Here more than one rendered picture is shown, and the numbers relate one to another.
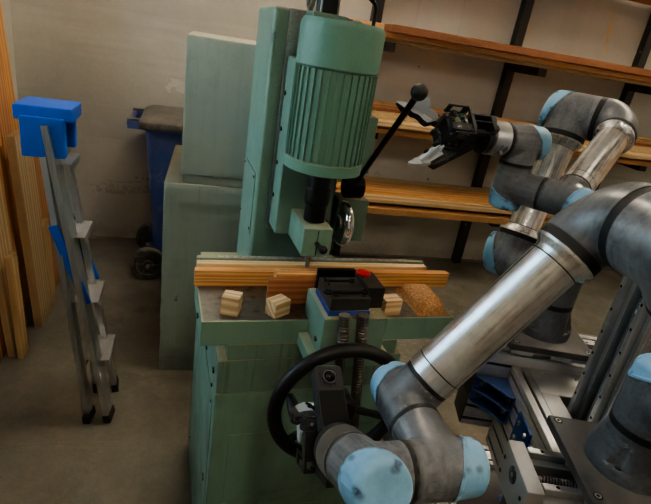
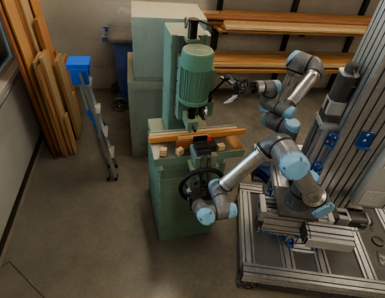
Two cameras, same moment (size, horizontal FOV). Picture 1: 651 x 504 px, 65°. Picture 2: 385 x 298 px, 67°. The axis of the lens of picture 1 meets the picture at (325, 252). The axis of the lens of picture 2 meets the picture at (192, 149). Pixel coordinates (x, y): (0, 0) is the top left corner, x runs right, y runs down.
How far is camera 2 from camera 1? 0.72 m
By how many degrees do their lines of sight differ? 17
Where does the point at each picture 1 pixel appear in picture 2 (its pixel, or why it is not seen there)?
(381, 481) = (206, 216)
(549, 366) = not seen: hidden behind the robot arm
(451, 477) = (226, 214)
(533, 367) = not seen: hidden behind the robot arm
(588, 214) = (267, 143)
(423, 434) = (220, 202)
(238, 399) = (168, 181)
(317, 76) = (188, 73)
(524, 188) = (269, 105)
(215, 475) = (162, 204)
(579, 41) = not seen: outside the picture
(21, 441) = (86, 188)
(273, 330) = (178, 159)
